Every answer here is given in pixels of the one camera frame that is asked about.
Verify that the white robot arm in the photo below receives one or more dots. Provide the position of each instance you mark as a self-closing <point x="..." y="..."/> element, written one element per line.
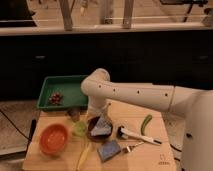
<point x="196" y="105"/>

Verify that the orange bowl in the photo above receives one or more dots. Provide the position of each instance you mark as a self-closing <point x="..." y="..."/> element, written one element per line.
<point x="53" y="139"/>

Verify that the green cup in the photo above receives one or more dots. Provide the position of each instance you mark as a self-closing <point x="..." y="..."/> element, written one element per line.
<point x="80" y="129"/>

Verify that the green plastic tray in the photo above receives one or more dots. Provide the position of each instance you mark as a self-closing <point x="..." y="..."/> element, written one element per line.
<point x="69" y="87"/>

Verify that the purple bowl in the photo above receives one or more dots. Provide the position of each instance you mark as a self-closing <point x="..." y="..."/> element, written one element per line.
<point x="96" y="138"/>

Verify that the grey blue towel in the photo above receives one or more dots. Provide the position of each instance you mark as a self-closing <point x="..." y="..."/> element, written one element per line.
<point x="101" y="126"/>

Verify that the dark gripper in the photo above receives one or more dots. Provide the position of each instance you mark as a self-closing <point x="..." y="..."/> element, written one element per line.
<point x="74" y="113"/>

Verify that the green chili pepper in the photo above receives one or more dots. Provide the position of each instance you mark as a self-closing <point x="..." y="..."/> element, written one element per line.
<point x="145" y="122"/>

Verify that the red grapes bunch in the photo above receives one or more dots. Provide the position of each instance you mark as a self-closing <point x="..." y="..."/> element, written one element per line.
<point x="55" y="98"/>

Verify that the blue sponge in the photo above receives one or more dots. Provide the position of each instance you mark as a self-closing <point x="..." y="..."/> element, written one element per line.
<point x="108" y="150"/>

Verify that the yellow banana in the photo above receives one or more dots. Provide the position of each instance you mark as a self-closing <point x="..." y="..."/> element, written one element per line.
<point x="83" y="156"/>

